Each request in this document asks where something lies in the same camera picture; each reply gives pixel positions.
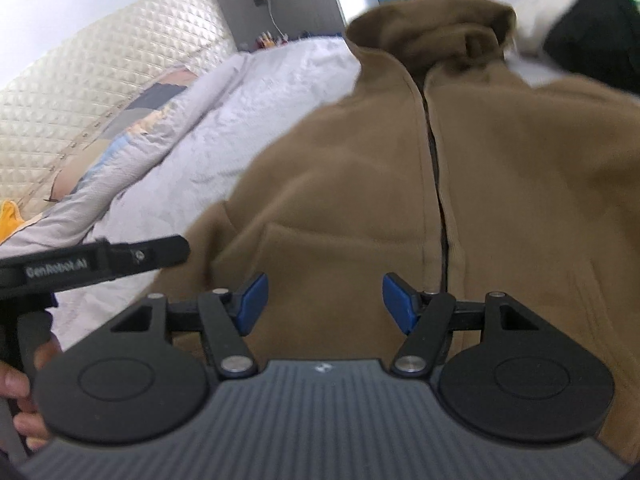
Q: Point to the cream quilted headboard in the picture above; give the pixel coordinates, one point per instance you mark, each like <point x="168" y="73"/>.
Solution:
<point x="100" y="60"/>

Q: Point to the yellow cloth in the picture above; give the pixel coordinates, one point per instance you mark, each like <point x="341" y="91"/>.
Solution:
<point x="7" y="220"/>

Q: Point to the white and blue striped sweater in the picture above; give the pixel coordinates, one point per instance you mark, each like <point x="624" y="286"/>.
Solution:
<point x="585" y="35"/>

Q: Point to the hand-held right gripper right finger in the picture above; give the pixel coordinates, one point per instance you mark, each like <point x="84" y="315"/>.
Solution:
<point x="400" y="305"/>

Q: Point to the brown fleece jacket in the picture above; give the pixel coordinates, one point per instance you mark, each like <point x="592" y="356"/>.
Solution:
<point x="350" y="185"/>

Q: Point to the person's left hand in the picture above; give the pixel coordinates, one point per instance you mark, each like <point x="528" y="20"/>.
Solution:
<point x="15" y="385"/>

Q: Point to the bed with white sheet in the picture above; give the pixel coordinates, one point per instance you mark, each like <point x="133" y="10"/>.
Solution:
<point x="280" y="90"/>

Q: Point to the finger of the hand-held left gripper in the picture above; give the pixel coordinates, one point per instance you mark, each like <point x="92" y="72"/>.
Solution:
<point x="150" y="252"/>

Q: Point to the small bedside clutter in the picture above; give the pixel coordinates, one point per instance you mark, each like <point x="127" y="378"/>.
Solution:
<point x="267" y="40"/>

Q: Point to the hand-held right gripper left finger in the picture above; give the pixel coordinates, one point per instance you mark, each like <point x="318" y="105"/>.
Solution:
<point x="252" y="305"/>

